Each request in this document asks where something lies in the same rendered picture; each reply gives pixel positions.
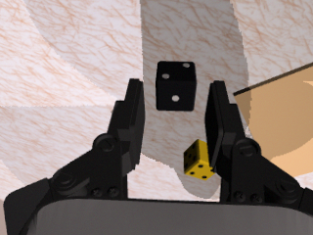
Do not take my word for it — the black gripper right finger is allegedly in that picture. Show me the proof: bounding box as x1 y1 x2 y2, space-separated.
204 80 313 215

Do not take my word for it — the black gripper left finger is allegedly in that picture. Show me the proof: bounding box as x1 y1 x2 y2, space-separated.
3 78 146 235

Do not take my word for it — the yellow die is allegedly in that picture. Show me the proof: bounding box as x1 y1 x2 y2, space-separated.
184 139 214 180

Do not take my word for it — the black die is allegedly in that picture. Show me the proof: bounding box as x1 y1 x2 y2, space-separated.
156 61 197 112

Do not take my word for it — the tan flat mat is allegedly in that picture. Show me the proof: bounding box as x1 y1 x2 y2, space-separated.
233 63 313 177

